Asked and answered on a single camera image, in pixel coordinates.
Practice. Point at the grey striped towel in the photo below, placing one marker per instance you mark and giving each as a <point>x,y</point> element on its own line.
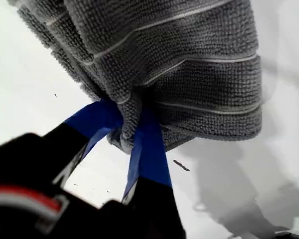
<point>164,62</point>

